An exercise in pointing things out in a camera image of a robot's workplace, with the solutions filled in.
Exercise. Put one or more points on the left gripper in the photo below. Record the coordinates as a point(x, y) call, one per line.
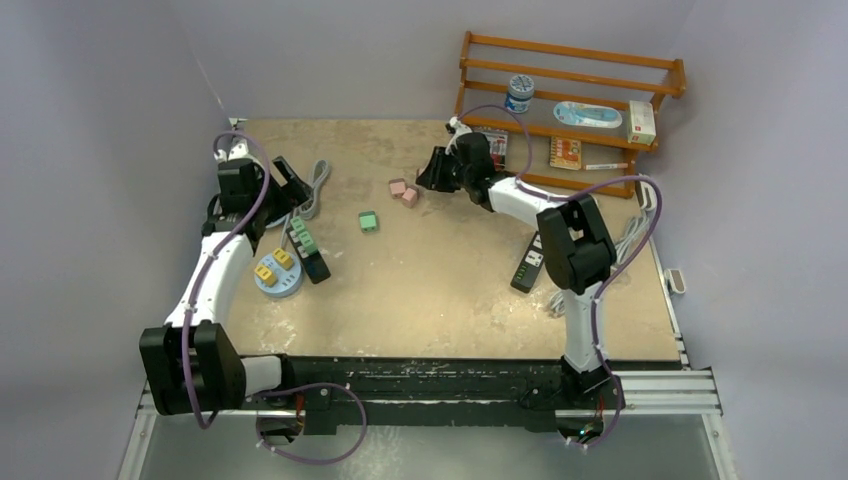
point(290, 195)

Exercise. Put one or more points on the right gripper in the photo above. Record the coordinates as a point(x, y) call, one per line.
point(434, 175)

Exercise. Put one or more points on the yellow charger plug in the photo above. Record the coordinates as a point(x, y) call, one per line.
point(265, 276)
point(283, 258)

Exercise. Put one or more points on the green charger plug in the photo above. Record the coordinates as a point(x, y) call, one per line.
point(368, 221)

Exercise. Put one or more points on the black power strip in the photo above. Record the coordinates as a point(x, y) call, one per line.
point(315, 266)
point(529, 267)

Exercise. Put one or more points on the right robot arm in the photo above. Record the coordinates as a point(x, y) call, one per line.
point(577, 249)

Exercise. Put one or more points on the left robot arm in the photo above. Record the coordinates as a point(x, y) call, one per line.
point(191, 365)

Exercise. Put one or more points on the round white socket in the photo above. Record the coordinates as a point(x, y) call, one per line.
point(289, 281)

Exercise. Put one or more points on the marker pen set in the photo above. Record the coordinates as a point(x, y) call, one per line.
point(498, 143)

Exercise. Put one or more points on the blue white jar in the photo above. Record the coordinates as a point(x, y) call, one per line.
point(520, 91)

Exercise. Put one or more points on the small orange notebook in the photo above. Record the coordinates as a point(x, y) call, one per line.
point(565, 153)

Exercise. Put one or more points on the blue oval package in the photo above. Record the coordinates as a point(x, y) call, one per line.
point(578, 114)

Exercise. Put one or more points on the wooden shelf rack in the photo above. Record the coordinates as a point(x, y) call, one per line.
point(565, 74)

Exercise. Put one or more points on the white pen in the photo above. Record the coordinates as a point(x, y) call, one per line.
point(606, 166)

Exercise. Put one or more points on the white red box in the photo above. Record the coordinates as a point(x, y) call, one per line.
point(641, 126)

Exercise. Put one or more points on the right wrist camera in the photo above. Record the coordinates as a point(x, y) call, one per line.
point(456, 128)

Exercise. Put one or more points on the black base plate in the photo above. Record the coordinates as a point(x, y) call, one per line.
point(327, 392)

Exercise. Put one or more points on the white wall clip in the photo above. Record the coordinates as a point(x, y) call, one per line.
point(646, 194)
point(675, 281)

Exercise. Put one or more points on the lower white wall clip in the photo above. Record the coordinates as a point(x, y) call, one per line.
point(675, 281)

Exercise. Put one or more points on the aluminium rail frame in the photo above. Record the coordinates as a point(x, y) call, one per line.
point(403, 225)

